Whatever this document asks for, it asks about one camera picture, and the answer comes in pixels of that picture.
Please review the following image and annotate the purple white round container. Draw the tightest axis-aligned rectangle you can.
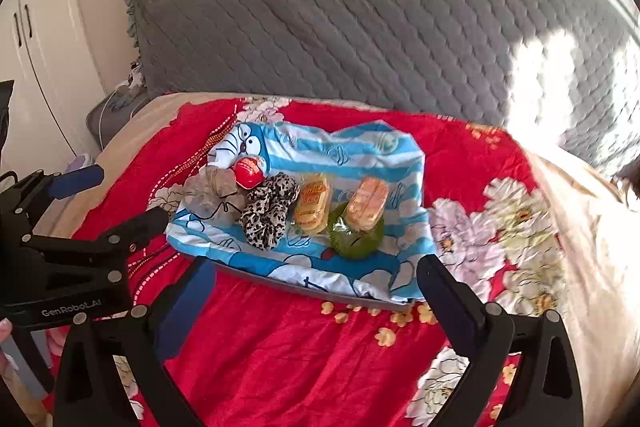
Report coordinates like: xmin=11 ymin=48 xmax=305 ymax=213
xmin=65 ymin=153 xmax=94 ymax=172

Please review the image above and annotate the white wardrobe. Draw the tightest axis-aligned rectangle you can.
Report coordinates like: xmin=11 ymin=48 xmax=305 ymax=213
xmin=1 ymin=0 xmax=105 ymax=176

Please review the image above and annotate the red floral bedspread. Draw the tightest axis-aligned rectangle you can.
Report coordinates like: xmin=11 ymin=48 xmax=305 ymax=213
xmin=55 ymin=94 xmax=563 ymax=426

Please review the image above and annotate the green fuzzy scrunchie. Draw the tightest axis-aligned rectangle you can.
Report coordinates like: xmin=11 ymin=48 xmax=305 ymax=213
xmin=328 ymin=202 xmax=384 ymax=260

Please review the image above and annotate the leopard print scrunchie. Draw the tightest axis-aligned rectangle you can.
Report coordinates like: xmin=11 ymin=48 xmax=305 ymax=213
xmin=240 ymin=172 xmax=300 ymax=251

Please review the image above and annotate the yellow packaged rice cracker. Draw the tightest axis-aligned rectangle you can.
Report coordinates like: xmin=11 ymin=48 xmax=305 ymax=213
xmin=294 ymin=173 xmax=332 ymax=235

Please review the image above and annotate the person's left hand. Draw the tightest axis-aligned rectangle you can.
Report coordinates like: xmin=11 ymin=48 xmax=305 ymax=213
xmin=0 ymin=319 xmax=16 ymax=377

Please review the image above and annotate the beige sheer scrunchie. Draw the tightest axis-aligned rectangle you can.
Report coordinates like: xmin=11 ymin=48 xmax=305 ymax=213
xmin=182 ymin=166 xmax=246 ymax=228

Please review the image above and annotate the grey quilted headboard cover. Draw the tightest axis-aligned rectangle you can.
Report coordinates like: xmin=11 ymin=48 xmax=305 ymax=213
xmin=126 ymin=0 xmax=639 ymax=174

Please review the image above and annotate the red blue toy egg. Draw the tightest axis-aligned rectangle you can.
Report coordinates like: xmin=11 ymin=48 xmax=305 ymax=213
xmin=232 ymin=155 xmax=268 ymax=191

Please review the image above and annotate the white charging cable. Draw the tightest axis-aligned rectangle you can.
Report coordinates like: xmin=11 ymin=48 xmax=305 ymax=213
xmin=96 ymin=78 xmax=137 ymax=148

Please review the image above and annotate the blue striped cartoon cloth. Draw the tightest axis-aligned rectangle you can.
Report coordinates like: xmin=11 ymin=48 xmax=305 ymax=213
xmin=166 ymin=121 xmax=435 ymax=305

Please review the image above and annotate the grey bedside stool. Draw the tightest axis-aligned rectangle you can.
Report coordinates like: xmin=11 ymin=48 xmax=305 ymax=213
xmin=86 ymin=88 xmax=151 ymax=150

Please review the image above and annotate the clear packaged wafer snack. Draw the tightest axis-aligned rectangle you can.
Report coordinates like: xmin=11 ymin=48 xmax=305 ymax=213
xmin=343 ymin=176 xmax=390 ymax=232

